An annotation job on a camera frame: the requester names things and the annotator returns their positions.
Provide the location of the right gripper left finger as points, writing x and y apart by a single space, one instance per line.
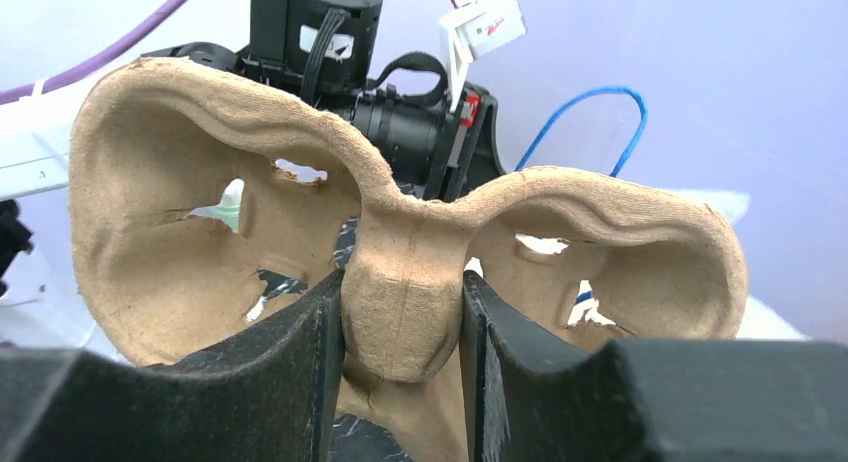
267 393

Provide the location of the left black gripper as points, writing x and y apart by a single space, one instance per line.
439 139

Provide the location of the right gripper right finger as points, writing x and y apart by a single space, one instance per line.
530 396

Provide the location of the brown pulp cup carrier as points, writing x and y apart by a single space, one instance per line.
160 137

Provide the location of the blue checkered paper bag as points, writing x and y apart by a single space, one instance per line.
597 128

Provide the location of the green cup of straws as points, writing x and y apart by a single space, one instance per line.
228 208

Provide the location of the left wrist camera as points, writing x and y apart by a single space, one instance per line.
472 29

